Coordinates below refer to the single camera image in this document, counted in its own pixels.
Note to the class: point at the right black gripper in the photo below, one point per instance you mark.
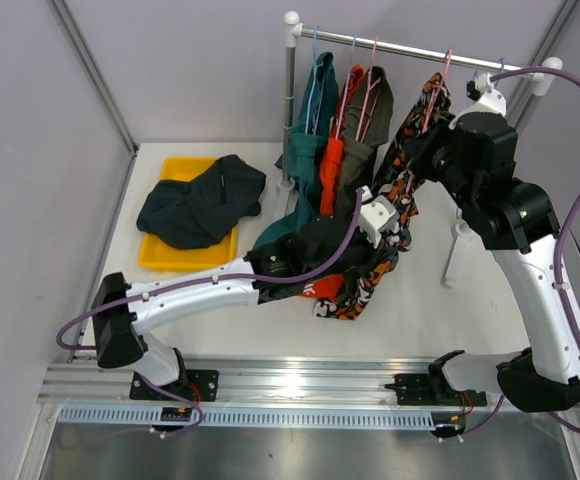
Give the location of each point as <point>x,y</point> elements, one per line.
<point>419,149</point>

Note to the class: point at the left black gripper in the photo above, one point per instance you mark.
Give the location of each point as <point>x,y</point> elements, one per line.
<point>373,255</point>

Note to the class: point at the orange camouflage pattern shorts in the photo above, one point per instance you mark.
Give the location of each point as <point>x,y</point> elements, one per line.
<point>398,184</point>

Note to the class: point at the blue wire hanger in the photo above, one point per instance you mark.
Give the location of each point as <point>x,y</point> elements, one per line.
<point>494,69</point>

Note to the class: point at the pink hanger of camouflage shorts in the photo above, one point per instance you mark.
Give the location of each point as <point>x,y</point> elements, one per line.
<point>423,115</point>

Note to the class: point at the dark navy shorts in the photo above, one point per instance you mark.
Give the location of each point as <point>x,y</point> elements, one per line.
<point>201,212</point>

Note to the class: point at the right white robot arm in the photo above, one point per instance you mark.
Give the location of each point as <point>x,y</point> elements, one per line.
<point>472,156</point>

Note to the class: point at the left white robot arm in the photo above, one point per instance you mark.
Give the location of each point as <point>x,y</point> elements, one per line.
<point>332,259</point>

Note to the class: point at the olive green shorts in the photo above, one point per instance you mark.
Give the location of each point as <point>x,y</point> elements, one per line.
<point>357,171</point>

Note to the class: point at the pink hanger of olive shorts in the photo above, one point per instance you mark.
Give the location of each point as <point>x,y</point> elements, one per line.
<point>368,116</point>

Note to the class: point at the blue hanger of orange shorts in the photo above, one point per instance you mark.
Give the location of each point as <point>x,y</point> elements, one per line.
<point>353,77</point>

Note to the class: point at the teal shorts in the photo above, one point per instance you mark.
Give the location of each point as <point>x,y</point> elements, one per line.
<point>305,153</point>

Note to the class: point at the blue hanger of teal shorts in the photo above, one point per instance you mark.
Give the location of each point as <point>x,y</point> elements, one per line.
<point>312,115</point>

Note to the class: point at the metal clothes rack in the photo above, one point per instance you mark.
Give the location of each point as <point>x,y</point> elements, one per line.
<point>524,98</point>

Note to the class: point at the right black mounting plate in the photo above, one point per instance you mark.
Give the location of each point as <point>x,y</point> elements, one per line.
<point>418,389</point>

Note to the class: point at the black mounting plate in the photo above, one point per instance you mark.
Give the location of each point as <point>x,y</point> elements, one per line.
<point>201,385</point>
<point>418,389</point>

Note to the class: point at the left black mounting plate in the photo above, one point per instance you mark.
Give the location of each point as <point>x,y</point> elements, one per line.
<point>201,385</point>

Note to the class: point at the yellow plastic tray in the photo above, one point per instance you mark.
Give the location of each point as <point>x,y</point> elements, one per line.
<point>156,255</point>

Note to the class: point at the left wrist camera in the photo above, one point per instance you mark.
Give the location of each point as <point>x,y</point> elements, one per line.
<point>377,217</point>

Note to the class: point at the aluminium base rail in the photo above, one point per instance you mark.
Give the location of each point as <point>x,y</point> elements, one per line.
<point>248,381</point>

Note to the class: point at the slotted cable duct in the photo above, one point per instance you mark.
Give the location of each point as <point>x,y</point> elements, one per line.
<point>383,419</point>

